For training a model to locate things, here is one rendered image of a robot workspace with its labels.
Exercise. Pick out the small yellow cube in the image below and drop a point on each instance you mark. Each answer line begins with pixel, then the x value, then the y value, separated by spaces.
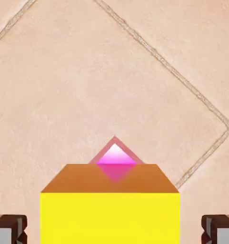
pixel 109 217

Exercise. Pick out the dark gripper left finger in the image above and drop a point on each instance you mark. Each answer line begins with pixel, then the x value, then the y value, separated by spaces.
pixel 9 225

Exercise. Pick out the small pink cube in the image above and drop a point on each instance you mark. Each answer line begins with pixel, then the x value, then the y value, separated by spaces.
pixel 116 155

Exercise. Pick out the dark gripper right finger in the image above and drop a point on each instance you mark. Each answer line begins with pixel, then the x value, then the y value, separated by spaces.
pixel 219 225

